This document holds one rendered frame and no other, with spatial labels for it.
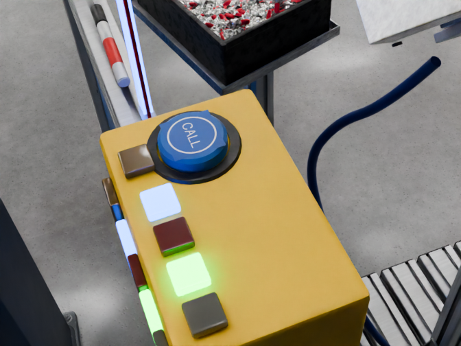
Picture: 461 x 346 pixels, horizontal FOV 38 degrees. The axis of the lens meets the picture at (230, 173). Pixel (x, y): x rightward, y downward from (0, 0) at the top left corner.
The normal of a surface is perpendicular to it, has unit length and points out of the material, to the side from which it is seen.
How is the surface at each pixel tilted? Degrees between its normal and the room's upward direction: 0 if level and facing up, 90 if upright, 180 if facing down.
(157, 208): 0
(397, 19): 55
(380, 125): 0
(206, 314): 0
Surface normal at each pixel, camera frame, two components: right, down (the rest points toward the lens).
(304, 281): -0.05, -0.62
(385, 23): -0.48, 0.19
